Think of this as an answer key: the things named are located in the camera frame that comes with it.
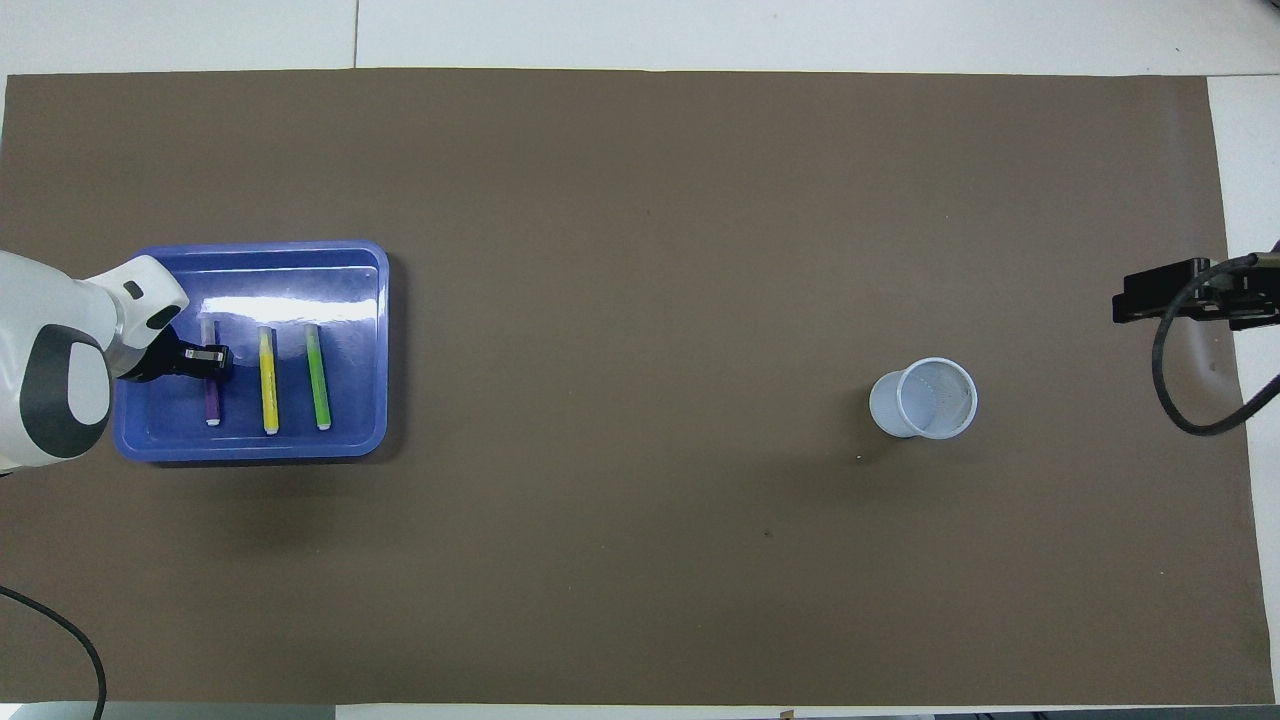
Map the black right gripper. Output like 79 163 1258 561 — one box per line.
1112 258 1280 331

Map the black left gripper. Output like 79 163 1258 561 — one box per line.
120 320 234 384

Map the purple marker pen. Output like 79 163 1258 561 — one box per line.
203 318 223 428

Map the yellow marker pen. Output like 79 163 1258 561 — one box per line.
258 326 281 436

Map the green marker pen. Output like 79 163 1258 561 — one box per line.
304 323 333 432

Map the blue plastic tray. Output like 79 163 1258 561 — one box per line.
112 240 391 463

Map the translucent plastic cup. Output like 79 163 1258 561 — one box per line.
868 357 979 441

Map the brown table mat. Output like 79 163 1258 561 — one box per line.
0 68 1276 706

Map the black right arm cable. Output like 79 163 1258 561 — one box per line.
1152 253 1280 437

